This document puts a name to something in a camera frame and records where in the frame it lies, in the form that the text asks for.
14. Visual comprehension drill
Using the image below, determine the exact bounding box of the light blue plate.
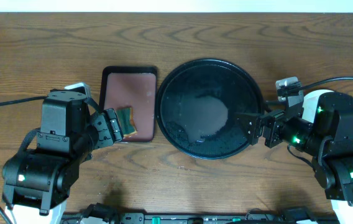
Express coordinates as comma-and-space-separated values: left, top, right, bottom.
302, 90, 332, 123

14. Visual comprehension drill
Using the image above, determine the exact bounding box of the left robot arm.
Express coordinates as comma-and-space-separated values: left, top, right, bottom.
2, 90, 123, 223

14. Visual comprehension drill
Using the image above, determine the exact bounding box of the rectangular black tray brown mat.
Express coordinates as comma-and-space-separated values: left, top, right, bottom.
99, 66, 157, 142

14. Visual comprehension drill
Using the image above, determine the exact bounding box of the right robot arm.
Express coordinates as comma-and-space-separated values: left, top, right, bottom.
235, 90, 353, 223

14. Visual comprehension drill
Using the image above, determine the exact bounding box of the round black serving tray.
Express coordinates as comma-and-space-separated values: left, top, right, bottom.
155, 58, 265, 159

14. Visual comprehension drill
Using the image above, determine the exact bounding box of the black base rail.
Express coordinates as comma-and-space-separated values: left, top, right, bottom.
61, 212, 339, 224

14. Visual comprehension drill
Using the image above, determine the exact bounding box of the green and orange sponge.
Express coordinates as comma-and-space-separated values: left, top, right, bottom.
116, 107, 137, 138

